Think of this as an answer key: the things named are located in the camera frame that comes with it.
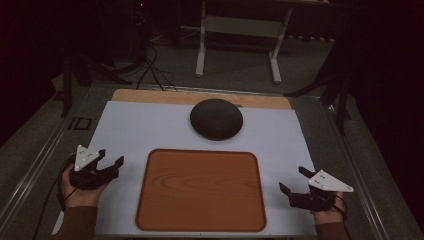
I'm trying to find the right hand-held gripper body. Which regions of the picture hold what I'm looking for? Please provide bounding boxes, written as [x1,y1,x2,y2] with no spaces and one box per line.
[288,169,355,212]

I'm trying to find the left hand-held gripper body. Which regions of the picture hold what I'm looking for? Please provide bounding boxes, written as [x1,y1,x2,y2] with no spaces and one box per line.
[69,144,120,191]

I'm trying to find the person's right hand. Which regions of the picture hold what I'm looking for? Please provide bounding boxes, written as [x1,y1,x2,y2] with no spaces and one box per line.
[311,191,348,225]

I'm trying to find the person's left hand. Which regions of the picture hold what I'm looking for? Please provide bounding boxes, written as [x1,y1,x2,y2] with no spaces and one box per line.
[62,165,109,210]

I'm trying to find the white table mat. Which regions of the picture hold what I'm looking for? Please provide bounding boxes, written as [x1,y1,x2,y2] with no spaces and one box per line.
[51,100,318,238]

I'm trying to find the black metal stand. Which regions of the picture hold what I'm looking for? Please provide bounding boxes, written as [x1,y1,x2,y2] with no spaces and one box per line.
[60,54,133,118]
[284,43,353,136]

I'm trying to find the brown wooden tray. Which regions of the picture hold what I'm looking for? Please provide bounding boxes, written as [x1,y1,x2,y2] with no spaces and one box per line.
[135,148,267,233]

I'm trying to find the dark round hat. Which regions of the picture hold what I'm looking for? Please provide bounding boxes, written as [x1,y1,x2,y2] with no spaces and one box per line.
[189,98,244,142]

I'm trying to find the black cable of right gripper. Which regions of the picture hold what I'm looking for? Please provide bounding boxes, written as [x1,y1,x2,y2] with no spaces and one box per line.
[329,195,348,222]

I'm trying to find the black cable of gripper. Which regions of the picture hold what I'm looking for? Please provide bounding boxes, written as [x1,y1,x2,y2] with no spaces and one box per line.
[329,195,348,222]
[32,153,78,240]

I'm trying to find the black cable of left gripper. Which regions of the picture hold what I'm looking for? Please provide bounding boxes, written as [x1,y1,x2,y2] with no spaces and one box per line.
[32,153,78,240]

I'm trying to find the black rectangular floor bracket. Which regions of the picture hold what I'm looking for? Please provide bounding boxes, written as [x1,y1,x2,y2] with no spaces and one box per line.
[68,116,93,131]

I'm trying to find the black floor cables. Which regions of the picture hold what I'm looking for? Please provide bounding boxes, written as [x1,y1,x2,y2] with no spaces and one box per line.
[135,43,179,92]

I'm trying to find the white metal desk frame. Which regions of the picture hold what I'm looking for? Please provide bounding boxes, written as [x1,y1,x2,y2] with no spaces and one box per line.
[194,0,294,85]

